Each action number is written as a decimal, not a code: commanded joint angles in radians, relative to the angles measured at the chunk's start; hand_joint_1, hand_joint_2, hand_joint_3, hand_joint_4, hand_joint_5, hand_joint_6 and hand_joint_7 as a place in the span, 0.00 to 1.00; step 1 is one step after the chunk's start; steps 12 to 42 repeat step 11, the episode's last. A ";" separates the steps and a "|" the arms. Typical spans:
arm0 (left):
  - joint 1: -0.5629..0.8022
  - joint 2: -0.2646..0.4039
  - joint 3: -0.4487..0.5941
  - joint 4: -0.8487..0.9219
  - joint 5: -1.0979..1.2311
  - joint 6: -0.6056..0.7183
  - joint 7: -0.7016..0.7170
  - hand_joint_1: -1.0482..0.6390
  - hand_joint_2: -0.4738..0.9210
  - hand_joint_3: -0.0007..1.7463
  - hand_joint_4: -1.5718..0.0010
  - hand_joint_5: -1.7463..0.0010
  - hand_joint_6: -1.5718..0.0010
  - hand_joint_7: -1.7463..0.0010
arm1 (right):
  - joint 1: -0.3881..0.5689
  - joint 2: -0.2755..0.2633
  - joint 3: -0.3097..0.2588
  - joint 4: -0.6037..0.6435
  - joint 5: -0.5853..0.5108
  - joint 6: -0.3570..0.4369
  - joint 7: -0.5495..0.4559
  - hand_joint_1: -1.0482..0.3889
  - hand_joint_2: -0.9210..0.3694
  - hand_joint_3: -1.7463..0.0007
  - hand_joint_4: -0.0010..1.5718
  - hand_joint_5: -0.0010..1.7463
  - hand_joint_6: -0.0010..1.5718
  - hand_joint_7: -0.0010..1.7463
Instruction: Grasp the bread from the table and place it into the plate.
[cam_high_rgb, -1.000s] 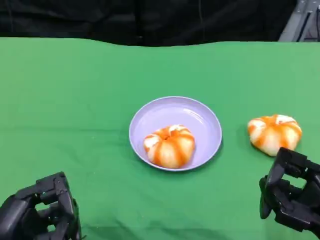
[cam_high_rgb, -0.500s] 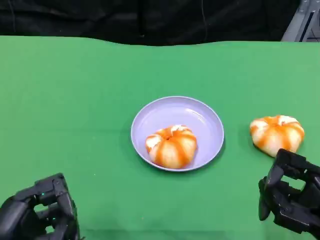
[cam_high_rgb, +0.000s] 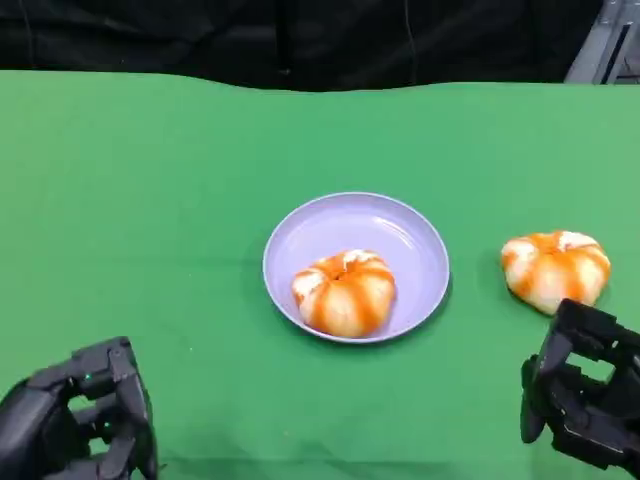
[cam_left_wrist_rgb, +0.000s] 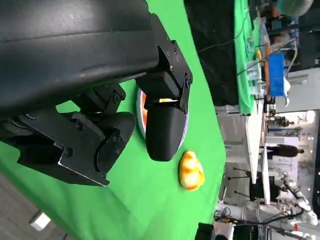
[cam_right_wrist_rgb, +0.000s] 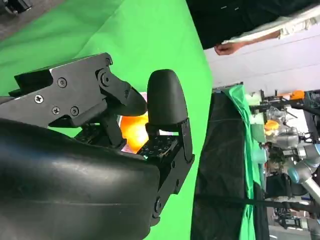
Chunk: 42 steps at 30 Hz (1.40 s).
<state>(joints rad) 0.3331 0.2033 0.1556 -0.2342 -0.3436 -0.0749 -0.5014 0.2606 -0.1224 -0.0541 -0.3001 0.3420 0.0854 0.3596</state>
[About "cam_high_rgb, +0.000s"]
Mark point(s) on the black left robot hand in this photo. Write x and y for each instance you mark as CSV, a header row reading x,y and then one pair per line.
x,y
35,425

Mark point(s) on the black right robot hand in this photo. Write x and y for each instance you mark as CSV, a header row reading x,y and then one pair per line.
x,y
590,410

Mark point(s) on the orange and white bread roll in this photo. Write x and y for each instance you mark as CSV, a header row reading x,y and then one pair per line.
x,y
345,295
555,270

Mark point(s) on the green table cloth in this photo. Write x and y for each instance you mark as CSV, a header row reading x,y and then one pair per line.
x,y
125,200

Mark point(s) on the lilac plate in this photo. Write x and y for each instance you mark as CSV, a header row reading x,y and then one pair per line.
x,y
360,225

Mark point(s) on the black curtain backdrop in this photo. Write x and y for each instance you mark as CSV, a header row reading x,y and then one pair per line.
x,y
150,35

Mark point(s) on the grey metal frame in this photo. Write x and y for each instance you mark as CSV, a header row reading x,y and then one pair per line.
x,y
595,50

